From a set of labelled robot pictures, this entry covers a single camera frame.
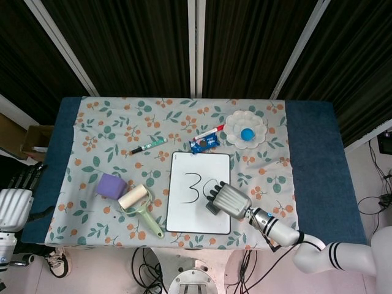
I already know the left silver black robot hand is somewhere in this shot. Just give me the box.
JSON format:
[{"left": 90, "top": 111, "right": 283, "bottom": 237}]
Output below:
[{"left": 0, "top": 162, "right": 55, "bottom": 233}]

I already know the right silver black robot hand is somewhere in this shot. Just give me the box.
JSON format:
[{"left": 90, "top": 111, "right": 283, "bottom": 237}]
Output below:
[{"left": 200, "top": 180, "right": 252, "bottom": 221}]

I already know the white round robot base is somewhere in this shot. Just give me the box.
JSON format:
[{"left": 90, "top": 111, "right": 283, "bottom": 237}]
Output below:
[{"left": 167, "top": 258, "right": 226, "bottom": 294}]

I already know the white dry-erase board black rim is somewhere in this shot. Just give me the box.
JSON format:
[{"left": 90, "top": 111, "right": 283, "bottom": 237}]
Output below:
[{"left": 165, "top": 151, "right": 232, "bottom": 236}]

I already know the blue cookie packet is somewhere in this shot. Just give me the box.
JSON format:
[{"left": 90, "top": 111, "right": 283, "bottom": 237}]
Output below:
[{"left": 188, "top": 134, "right": 221, "bottom": 153}]

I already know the black white sneaker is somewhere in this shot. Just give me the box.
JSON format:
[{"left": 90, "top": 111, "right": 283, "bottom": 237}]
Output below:
[{"left": 44, "top": 249, "right": 69, "bottom": 278}]

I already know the red white marker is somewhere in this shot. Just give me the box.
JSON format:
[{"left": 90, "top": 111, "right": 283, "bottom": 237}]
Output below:
[{"left": 194, "top": 124, "right": 227, "bottom": 141}]

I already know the brown cardboard box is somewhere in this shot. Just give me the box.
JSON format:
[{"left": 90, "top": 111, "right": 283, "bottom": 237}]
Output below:
[{"left": 20, "top": 124, "right": 55, "bottom": 162}]

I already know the white flower-shaped paint palette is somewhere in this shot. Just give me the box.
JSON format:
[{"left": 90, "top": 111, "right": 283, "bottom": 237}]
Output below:
[{"left": 224, "top": 110, "right": 268, "bottom": 150}]

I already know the green marker black cap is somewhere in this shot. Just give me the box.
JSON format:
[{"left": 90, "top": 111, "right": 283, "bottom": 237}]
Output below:
[{"left": 128, "top": 137, "right": 168, "bottom": 156}]

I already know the purple foam cube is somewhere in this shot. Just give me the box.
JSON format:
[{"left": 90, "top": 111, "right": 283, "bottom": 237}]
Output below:
[{"left": 96, "top": 173, "right": 128, "bottom": 200}]

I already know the green lint roller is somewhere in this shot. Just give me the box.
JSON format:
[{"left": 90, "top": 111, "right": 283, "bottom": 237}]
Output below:
[{"left": 118, "top": 183, "right": 165, "bottom": 239}]

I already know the blue table cover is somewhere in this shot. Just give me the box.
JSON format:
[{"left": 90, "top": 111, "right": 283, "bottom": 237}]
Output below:
[{"left": 21, "top": 96, "right": 368, "bottom": 246}]

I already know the floral fruit-print tablecloth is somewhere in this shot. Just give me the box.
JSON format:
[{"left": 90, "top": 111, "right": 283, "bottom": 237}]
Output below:
[{"left": 45, "top": 96, "right": 303, "bottom": 251}]

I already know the small black electronic device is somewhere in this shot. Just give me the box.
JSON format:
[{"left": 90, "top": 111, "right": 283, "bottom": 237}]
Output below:
[{"left": 377, "top": 130, "right": 392, "bottom": 154}]

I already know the black floor cable bundle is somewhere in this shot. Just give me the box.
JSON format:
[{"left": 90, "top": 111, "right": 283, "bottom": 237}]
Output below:
[
  {"left": 131, "top": 247, "right": 163, "bottom": 294},
  {"left": 225, "top": 244, "right": 303, "bottom": 294},
  {"left": 358, "top": 137, "right": 392, "bottom": 233}
]

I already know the white partition frame post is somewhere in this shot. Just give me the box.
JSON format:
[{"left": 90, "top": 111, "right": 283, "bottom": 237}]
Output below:
[
  {"left": 269, "top": 0, "right": 331, "bottom": 100},
  {"left": 24, "top": 0, "right": 100, "bottom": 97},
  {"left": 187, "top": 0, "right": 206, "bottom": 99}
]

